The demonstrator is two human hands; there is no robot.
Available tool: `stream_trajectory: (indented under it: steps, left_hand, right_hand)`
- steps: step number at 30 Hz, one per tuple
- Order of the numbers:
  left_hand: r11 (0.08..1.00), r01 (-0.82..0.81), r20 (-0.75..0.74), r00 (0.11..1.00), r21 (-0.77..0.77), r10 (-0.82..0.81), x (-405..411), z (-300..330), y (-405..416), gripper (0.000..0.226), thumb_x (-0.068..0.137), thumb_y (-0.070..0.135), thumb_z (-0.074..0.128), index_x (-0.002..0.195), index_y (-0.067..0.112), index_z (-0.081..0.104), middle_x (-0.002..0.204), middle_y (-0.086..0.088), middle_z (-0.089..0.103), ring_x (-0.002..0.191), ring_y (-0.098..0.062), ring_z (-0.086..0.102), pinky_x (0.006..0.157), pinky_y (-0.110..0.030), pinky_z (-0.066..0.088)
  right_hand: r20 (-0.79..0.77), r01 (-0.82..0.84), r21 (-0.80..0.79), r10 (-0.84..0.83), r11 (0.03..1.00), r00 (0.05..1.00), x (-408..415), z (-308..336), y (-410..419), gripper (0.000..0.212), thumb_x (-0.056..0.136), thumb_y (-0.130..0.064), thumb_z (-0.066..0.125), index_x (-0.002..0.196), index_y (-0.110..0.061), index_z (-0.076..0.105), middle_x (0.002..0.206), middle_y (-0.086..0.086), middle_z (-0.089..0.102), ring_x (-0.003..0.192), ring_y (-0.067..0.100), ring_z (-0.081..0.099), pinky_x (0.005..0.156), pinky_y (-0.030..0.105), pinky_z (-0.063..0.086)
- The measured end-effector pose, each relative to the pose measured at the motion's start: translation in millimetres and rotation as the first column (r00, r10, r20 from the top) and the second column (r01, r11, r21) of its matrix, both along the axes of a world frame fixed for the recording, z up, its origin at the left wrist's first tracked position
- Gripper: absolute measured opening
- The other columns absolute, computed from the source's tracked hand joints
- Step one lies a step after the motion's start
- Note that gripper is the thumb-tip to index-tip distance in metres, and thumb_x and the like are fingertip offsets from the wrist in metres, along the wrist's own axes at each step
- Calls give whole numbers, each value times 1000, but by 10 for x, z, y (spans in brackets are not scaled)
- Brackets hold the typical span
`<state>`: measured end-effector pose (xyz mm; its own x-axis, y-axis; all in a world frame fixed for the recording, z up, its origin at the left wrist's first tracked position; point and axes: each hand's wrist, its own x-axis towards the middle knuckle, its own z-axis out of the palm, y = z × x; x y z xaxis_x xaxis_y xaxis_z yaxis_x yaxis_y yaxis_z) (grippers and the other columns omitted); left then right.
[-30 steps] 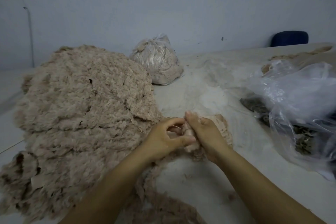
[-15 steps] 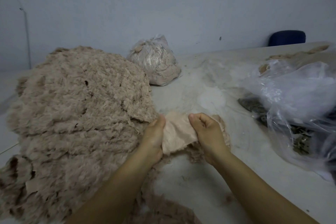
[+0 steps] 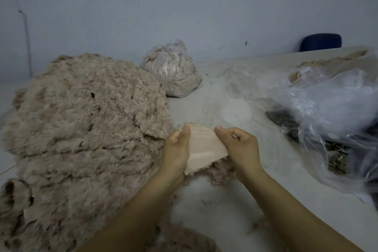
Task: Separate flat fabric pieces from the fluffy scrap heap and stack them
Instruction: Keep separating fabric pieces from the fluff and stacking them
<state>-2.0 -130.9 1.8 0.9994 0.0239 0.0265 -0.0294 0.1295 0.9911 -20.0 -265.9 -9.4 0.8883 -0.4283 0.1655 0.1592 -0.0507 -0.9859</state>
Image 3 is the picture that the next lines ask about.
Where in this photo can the person's left hand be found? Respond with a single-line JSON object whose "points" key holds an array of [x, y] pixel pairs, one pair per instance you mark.
{"points": [[176, 153]]}

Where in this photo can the person's right hand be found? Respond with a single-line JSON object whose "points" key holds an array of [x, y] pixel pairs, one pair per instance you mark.
{"points": [[243, 151]]}

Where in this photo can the stack of sorted beige pieces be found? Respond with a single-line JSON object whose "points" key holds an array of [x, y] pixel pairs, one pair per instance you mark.
{"points": [[221, 169]]}

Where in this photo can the beige fabric piece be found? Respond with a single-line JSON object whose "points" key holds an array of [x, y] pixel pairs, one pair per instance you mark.
{"points": [[204, 148]]}

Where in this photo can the beige scrap strips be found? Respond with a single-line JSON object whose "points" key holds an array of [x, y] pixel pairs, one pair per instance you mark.
{"points": [[183, 238]]}

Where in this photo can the large pile beige fabric scraps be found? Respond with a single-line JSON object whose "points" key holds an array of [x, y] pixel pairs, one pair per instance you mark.
{"points": [[77, 136]]}

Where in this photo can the person's right forearm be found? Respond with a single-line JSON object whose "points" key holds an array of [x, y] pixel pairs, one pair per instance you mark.
{"points": [[301, 222]]}

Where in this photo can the person's left forearm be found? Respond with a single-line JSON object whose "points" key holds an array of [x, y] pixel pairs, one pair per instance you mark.
{"points": [[130, 219]]}

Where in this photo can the beige fur pile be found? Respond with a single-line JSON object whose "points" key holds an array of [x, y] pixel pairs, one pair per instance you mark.
{"points": [[328, 63]]}

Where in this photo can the clear bag of beige scraps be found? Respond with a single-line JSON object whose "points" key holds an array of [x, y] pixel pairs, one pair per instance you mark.
{"points": [[171, 69]]}

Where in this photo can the large clear plastic bag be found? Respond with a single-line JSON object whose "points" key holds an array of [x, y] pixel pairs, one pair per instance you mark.
{"points": [[334, 107]]}

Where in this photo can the blue chair back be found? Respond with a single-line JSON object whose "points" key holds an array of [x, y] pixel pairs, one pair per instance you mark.
{"points": [[321, 42]]}

